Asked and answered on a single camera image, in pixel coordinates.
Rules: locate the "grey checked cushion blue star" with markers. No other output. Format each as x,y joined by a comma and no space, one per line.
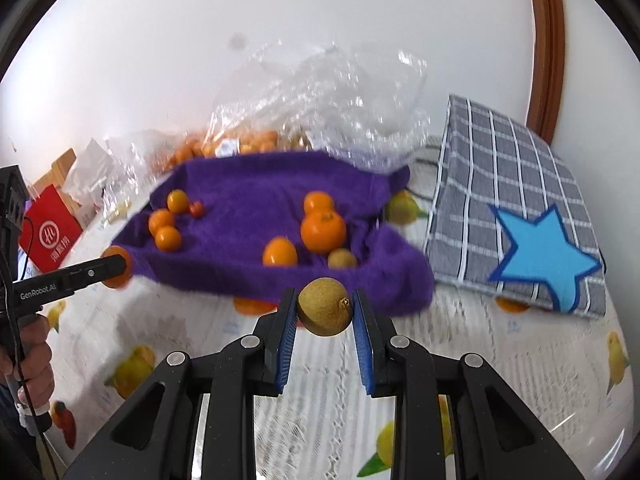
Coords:
500,160

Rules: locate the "large oval orange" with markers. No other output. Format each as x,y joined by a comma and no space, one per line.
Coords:
280,252

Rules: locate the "tiny red fruit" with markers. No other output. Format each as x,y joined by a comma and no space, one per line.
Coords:
196,208

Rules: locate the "purple towel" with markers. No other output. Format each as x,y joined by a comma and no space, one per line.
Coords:
240,185

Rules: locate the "red paper bag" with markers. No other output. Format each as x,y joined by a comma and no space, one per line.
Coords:
50,232

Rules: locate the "clear bag of oranges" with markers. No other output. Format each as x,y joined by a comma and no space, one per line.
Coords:
250,142

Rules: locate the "white plastic bag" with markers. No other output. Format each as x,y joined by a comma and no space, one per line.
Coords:
90,160

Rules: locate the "wooden door frame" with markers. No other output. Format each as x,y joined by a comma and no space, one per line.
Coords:
547,35

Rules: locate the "small clear plastic bag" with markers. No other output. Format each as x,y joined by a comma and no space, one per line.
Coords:
125,160

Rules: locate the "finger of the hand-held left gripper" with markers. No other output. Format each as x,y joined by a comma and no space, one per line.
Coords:
92,274

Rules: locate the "brown pear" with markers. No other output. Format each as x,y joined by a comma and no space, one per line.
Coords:
325,306
342,258

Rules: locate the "person's left hand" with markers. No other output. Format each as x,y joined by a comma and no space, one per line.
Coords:
37,355

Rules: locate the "large round orange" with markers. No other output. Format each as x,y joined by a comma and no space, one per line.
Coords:
323,231

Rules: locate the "large clear plastic bag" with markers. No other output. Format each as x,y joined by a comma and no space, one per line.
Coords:
350,100

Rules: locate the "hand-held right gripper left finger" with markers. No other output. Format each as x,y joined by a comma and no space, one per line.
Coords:
285,340

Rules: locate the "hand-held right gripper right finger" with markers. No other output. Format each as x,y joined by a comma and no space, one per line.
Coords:
364,340

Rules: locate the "fruit print lace tablecloth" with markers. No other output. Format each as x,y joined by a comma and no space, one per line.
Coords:
325,420

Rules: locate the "small orange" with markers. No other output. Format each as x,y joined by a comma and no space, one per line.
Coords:
318,203
129,266
161,221
177,201
168,238

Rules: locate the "cardboard box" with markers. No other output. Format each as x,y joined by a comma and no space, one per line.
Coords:
64,160

